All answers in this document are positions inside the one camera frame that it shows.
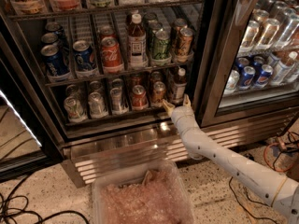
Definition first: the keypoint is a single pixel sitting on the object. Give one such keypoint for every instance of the Pepsi can behind glass right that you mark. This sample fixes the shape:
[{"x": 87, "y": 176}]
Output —
[{"x": 263, "y": 75}]

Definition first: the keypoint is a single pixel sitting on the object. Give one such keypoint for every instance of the red can bottom shelf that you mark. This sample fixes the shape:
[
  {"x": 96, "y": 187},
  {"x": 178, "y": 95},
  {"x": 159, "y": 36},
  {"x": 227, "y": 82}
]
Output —
[{"x": 139, "y": 98}]

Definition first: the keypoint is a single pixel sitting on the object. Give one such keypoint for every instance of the green soda can front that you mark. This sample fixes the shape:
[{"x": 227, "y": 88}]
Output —
[{"x": 160, "y": 48}]

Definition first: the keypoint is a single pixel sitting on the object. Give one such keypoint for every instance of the orange soda can front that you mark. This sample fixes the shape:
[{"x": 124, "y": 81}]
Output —
[{"x": 184, "y": 44}]

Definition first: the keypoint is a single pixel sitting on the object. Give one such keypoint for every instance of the glass fridge door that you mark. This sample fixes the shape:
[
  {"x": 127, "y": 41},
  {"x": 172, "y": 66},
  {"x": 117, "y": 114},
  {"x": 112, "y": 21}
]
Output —
[{"x": 251, "y": 33}]

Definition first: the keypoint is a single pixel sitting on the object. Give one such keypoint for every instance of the blue Pepsi can behind glass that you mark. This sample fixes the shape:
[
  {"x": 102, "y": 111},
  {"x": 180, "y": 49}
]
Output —
[{"x": 247, "y": 76}]

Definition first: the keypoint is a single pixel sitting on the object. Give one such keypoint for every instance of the clear plastic bin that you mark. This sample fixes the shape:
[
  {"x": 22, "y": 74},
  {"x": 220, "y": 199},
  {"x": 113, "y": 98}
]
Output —
[{"x": 149, "y": 193}]

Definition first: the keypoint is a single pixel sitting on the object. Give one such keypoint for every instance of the red Coca-Cola can front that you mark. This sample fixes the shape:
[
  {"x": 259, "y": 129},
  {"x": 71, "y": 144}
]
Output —
[{"x": 111, "y": 55}]

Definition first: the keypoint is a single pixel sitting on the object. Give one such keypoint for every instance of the brown tea bottle shelf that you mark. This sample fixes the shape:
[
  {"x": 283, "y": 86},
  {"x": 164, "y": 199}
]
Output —
[
  {"x": 136, "y": 42},
  {"x": 178, "y": 85}
]

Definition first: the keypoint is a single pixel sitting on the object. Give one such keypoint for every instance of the blue Pepsi can front right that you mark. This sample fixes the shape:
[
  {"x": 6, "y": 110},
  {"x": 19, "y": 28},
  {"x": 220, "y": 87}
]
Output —
[{"x": 85, "y": 59}]

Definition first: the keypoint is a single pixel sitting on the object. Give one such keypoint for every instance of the silver can bottom far left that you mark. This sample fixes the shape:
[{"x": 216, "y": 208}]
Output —
[{"x": 75, "y": 111}]

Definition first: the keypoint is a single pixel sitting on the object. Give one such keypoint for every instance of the brown tea bottle middle shelf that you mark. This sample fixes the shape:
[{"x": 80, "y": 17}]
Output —
[{"x": 136, "y": 42}]

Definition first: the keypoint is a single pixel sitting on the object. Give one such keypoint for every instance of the silver can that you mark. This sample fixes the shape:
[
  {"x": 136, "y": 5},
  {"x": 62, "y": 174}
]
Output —
[
  {"x": 119, "y": 105},
  {"x": 97, "y": 105},
  {"x": 75, "y": 111}
]

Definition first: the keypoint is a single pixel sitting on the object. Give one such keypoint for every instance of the blue Pepsi can front left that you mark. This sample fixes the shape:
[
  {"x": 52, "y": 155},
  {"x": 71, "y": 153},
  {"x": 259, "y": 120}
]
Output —
[{"x": 57, "y": 69}]

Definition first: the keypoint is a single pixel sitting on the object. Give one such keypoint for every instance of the white can behind glass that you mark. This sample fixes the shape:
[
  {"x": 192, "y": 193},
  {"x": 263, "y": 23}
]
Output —
[{"x": 232, "y": 81}]

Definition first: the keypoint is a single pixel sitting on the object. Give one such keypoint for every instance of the brown tea bottle bottom shelf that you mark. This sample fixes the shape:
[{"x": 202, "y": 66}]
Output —
[{"x": 178, "y": 85}]

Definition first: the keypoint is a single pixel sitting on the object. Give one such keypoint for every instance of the orange can bottom shelf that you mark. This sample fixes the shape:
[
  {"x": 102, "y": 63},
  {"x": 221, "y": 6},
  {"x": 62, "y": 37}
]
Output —
[{"x": 158, "y": 93}]

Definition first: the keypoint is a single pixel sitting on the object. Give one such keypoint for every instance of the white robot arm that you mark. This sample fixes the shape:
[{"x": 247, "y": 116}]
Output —
[{"x": 276, "y": 190}]

